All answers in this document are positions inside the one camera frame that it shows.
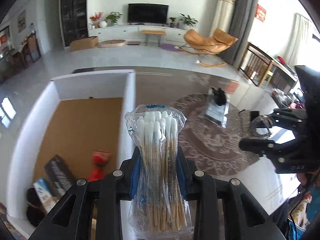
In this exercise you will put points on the small green potted plant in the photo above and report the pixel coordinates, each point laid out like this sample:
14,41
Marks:
172,21

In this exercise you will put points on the large leafy potted plant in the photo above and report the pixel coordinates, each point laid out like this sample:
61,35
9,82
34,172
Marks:
188,21

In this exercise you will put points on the black cardboard box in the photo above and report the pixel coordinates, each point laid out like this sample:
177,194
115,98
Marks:
60,175

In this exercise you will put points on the grey curtain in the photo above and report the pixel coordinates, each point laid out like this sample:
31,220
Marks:
241,17

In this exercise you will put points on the red packet bundle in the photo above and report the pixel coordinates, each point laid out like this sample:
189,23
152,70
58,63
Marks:
96,172

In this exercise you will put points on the person's right hand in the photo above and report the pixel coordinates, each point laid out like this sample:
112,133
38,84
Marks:
305,181

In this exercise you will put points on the clear plastic packet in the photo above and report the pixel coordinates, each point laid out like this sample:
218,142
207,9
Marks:
215,115

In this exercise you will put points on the patterned fabric hair bow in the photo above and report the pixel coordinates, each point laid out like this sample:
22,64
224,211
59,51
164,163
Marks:
237,120

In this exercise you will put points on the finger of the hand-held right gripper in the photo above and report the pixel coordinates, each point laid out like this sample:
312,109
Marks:
262,147
290,117

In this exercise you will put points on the dark glass display cabinet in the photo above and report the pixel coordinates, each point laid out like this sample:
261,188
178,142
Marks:
73,12

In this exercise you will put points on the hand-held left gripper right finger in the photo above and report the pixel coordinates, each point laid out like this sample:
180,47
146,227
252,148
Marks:
200,187

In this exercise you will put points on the small grey floor mat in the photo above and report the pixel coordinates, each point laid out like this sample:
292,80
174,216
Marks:
133,43

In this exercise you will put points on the blue white medicine box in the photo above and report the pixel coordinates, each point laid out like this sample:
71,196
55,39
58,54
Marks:
43,192

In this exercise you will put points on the brown cardboard box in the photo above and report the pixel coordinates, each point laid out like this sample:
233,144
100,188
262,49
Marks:
83,43

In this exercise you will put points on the beige round cushion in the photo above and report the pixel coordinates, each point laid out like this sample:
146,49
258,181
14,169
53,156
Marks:
111,43

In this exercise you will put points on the white television cabinet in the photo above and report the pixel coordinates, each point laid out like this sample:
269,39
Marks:
117,32

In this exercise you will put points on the white round vase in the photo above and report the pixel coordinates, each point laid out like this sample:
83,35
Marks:
103,24

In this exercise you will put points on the black velvet hair scrunchie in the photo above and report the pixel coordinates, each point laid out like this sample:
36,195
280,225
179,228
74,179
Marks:
219,96

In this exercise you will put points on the framed wall painting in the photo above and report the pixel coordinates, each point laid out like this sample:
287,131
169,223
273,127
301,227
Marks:
22,21

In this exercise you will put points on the person's patterned clothing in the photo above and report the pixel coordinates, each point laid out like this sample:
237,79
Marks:
302,212

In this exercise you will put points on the orange lounge chair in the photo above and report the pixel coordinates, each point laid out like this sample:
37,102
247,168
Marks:
202,42

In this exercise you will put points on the white storage box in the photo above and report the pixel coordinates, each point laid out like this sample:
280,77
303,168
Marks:
87,85

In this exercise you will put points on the red wall decoration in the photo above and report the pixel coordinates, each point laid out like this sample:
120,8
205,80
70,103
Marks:
260,13

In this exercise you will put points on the red flower arrangement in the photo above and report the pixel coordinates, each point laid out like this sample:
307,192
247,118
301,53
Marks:
96,18

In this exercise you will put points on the black fluffy beaded hair scrunchie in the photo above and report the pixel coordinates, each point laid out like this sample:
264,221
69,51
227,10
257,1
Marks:
32,217

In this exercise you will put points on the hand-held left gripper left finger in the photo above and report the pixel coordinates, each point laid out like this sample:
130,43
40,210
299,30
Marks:
110,192

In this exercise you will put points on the purple round floor mat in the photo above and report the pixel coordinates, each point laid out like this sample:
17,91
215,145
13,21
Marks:
170,47

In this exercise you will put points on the white sheer curtain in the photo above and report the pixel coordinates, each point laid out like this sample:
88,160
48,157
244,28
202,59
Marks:
300,40

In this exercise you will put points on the white interior door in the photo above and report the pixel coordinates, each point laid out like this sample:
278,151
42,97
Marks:
53,25

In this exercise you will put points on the covered standing air conditioner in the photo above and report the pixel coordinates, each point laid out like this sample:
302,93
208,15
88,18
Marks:
223,12

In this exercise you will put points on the cotton swab packet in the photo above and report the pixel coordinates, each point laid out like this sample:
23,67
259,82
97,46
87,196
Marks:
157,140

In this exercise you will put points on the green plant in teal pot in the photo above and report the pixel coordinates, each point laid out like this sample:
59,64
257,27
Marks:
113,17

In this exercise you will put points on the black flat television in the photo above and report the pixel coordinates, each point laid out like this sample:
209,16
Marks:
148,13

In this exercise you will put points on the pile of bags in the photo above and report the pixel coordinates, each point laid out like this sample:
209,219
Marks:
287,97

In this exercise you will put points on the wooden stool with metal legs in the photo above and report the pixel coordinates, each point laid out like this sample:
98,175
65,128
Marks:
153,32

